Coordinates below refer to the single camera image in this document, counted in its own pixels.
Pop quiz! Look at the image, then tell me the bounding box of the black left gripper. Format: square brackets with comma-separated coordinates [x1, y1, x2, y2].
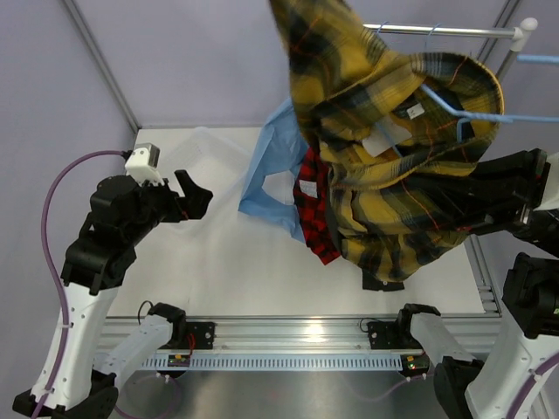
[125, 169, 213, 244]

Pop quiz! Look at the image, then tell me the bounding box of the yellow plaid shirt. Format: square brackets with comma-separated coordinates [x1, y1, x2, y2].
[270, 1, 505, 282]

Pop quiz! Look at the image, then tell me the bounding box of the light blue wire hanger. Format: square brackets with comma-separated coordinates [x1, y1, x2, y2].
[420, 54, 558, 143]

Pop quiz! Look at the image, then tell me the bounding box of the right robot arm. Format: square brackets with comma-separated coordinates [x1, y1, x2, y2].
[395, 155, 558, 418]

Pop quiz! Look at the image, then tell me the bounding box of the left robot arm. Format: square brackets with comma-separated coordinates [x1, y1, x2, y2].
[12, 170, 213, 418]

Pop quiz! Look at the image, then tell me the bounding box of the red black plaid shirt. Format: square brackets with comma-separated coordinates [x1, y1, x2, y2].
[293, 148, 341, 265]

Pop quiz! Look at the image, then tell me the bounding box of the dark grey striped shirt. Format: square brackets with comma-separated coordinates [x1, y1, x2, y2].
[362, 270, 404, 292]

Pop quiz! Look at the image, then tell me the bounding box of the blue hanger of red shirt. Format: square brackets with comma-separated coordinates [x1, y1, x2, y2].
[376, 21, 390, 36]

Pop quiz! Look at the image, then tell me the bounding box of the blue hanger of grey shirt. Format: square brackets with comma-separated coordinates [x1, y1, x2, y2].
[424, 23, 441, 52]

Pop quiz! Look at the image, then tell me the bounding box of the white plastic basket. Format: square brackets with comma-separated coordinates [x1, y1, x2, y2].
[158, 127, 251, 234]

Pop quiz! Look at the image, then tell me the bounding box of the metal clothes rack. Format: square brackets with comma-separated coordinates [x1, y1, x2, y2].
[363, 17, 539, 79]

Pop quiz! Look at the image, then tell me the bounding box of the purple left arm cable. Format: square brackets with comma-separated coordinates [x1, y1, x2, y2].
[30, 149, 132, 419]

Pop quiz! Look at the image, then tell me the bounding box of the white slotted cable duct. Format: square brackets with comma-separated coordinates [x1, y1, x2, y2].
[139, 354, 403, 372]

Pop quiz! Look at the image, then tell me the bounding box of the purple cable loop left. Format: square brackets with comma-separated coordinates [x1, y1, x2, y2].
[113, 373, 181, 419]

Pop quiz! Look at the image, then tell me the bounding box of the purple cable loop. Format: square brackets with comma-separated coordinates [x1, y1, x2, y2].
[113, 373, 181, 419]
[340, 370, 436, 402]

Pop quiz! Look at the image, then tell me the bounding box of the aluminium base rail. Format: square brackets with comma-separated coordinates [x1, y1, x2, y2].
[93, 316, 499, 350]

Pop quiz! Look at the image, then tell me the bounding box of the purple cable loop right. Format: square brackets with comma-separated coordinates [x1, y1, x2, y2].
[340, 370, 436, 402]

